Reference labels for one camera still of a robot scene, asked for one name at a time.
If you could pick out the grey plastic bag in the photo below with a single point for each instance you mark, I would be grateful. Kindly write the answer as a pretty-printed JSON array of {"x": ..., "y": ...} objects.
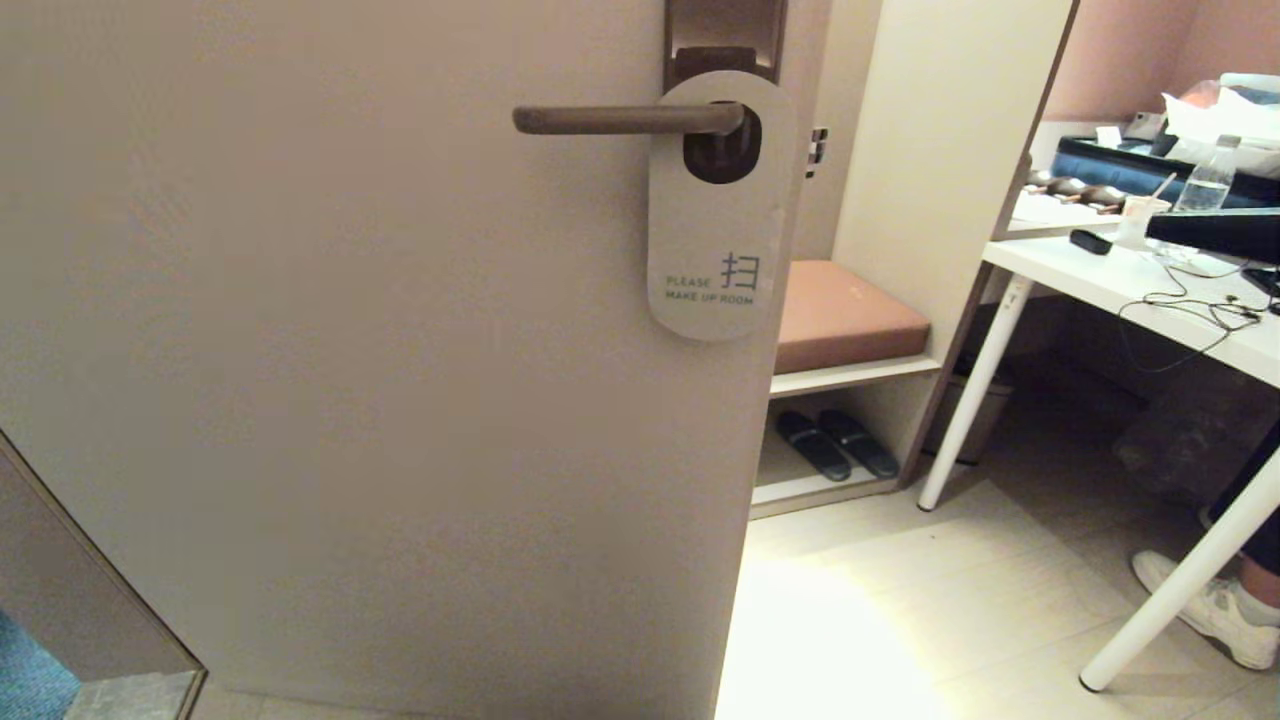
[{"x": 1180, "y": 440}]

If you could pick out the brown door lock plate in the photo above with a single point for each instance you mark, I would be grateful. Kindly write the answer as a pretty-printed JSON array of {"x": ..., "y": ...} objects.
[{"x": 725, "y": 30}]

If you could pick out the cream bench cabinet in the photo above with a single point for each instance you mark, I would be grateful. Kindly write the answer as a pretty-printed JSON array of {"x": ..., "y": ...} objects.
[{"x": 950, "y": 150}]

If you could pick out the brown seat cushion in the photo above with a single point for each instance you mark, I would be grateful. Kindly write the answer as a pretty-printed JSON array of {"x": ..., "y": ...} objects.
[{"x": 850, "y": 315}]

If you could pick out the beige door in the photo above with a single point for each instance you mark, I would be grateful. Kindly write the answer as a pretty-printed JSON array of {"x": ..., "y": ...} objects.
[{"x": 350, "y": 350}]

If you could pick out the clear plastic water bottle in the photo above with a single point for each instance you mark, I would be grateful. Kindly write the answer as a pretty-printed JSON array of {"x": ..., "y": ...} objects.
[{"x": 1208, "y": 185}]

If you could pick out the white paper cup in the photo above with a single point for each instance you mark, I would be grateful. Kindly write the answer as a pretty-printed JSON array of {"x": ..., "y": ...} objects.
[{"x": 1132, "y": 215}]

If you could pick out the leg in black trousers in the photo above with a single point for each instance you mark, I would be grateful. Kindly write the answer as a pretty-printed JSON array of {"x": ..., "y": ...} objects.
[{"x": 1260, "y": 500}]

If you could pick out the white table with round legs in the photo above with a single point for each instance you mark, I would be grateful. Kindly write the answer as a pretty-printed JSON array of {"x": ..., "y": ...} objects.
[{"x": 1100, "y": 280}]

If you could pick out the white plastic bag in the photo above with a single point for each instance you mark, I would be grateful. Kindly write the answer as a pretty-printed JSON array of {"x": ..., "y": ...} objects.
[{"x": 1225, "y": 115}]

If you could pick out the small black case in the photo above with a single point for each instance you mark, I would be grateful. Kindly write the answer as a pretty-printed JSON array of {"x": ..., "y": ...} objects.
[{"x": 1090, "y": 242}]

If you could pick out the white sneaker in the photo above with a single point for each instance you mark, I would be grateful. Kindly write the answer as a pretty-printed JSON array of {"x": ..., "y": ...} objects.
[
  {"x": 1215, "y": 615},
  {"x": 1205, "y": 520}
]

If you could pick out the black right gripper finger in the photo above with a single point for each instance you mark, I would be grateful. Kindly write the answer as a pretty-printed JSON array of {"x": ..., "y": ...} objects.
[{"x": 1230, "y": 232}]

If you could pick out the beige waste bin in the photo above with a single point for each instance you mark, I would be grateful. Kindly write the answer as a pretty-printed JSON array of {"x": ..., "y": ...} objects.
[{"x": 975, "y": 420}]

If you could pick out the dark blue bag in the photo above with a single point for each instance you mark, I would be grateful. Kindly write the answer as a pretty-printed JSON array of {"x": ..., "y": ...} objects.
[{"x": 1110, "y": 165}]

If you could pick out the do-not-disturb door hanger sign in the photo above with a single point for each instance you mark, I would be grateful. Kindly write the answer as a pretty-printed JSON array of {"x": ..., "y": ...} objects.
[{"x": 715, "y": 240}]

